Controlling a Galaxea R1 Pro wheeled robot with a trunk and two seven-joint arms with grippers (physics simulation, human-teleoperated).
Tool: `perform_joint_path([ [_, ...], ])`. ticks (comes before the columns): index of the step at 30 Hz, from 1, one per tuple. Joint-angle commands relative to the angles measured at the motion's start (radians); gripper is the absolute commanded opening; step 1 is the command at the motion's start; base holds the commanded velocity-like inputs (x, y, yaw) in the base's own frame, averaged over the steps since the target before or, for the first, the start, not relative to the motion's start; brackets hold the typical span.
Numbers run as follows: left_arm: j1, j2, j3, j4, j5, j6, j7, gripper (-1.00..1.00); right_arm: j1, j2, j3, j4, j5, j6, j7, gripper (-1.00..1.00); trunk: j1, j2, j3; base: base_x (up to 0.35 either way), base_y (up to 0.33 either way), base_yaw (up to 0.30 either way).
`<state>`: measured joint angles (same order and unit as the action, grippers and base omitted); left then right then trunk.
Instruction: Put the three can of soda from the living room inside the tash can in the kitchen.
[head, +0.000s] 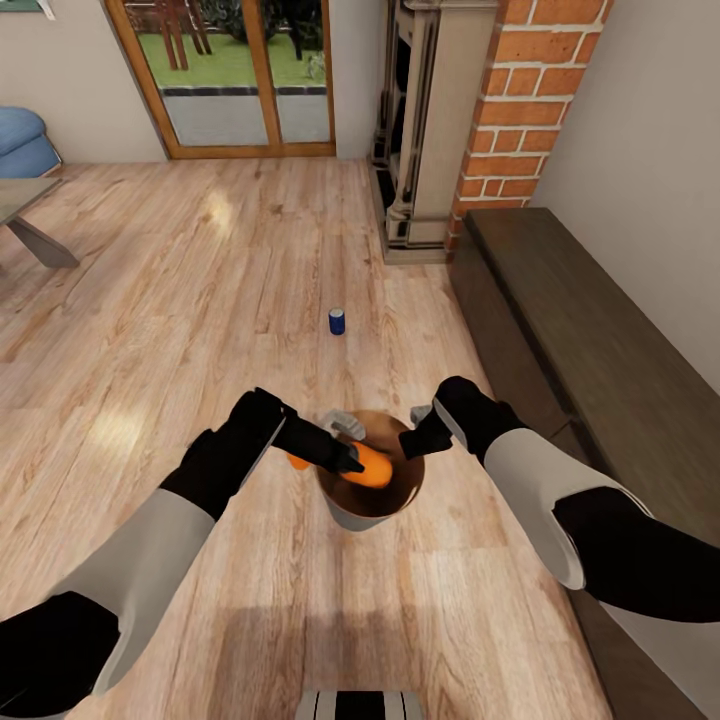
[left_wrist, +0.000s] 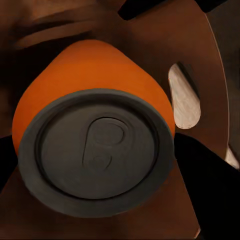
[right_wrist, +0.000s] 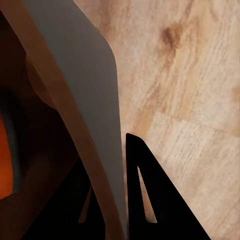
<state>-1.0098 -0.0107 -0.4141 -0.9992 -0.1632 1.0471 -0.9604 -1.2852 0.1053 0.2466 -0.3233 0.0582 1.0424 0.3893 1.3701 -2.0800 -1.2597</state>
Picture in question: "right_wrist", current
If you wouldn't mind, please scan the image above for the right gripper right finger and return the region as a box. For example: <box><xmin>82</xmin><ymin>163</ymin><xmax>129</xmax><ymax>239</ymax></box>
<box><xmin>125</xmin><ymin>133</ymin><xmax>211</xmax><ymax>240</ymax></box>

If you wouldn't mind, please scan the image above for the trash can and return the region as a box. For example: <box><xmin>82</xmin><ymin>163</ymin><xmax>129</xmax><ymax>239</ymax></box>
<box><xmin>0</xmin><ymin>0</ymin><xmax>128</xmax><ymax>240</ymax></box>

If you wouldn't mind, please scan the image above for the can of soda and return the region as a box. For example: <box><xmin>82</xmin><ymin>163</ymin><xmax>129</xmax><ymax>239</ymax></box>
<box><xmin>0</xmin><ymin>81</ymin><xmax>34</xmax><ymax>199</ymax></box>

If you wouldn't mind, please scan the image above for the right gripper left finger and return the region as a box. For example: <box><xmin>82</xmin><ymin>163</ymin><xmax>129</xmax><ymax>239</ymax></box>
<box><xmin>21</xmin><ymin>158</ymin><xmax>106</xmax><ymax>240</ymax></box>

